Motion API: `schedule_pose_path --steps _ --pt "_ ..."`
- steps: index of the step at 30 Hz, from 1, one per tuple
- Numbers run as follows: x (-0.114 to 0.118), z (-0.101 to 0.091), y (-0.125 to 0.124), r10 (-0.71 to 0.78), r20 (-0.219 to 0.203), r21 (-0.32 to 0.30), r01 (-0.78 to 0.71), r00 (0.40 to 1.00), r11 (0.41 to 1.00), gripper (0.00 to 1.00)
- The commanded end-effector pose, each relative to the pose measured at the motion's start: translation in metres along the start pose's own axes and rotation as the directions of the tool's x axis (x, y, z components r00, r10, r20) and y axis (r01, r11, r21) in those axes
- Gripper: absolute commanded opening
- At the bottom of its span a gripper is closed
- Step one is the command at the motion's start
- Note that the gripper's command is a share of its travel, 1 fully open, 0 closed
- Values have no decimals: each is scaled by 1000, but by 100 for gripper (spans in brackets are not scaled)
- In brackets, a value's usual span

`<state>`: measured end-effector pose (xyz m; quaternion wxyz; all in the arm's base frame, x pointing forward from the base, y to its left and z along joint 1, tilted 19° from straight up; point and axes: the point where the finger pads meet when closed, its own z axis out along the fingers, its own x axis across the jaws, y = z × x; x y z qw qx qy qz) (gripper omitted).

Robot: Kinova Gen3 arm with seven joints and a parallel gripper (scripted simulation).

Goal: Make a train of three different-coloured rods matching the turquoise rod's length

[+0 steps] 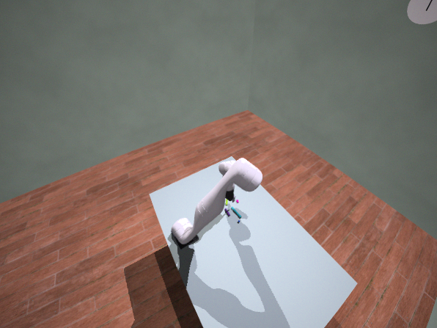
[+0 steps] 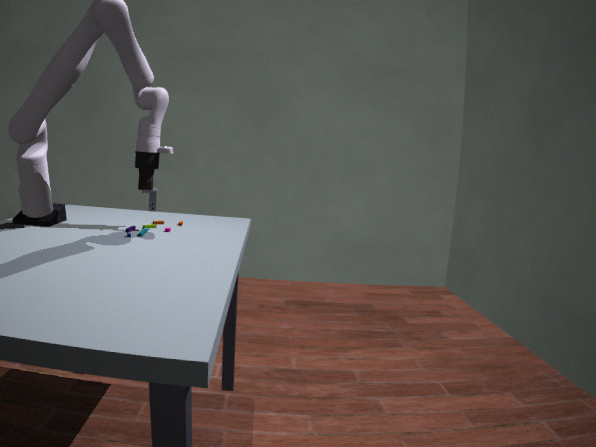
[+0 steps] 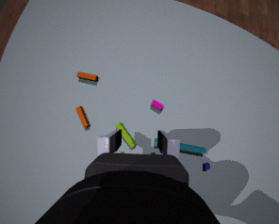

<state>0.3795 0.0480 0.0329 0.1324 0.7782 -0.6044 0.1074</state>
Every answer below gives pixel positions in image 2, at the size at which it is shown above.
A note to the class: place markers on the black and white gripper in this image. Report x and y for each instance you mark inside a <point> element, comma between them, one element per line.
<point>147,160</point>

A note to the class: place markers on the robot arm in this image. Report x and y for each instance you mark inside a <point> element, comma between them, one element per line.
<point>58,78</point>

